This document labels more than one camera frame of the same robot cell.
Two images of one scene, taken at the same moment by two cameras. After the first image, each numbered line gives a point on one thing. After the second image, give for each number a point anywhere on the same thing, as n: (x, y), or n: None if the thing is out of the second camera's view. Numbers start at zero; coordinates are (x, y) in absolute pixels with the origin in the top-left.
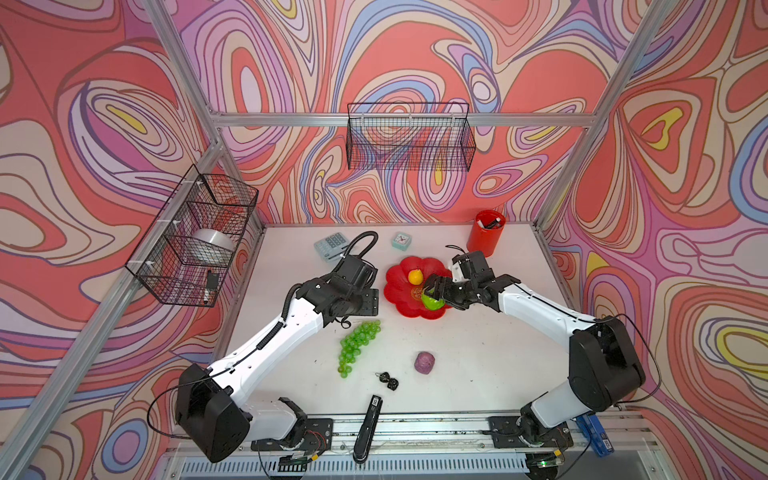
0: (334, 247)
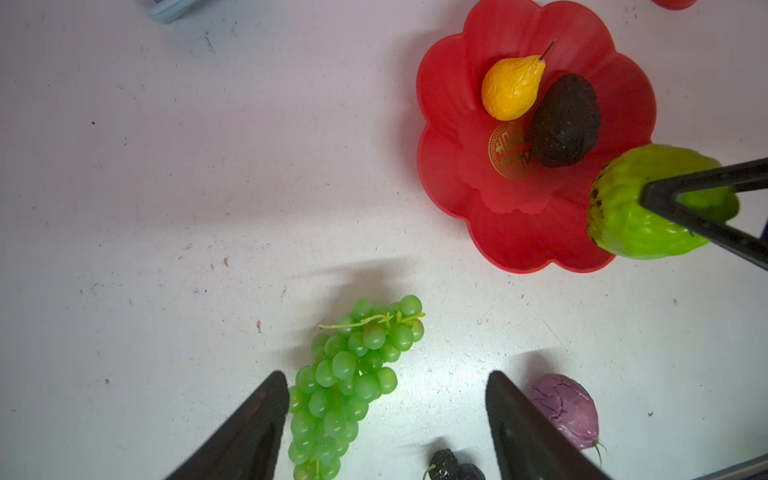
0: (167, 11)
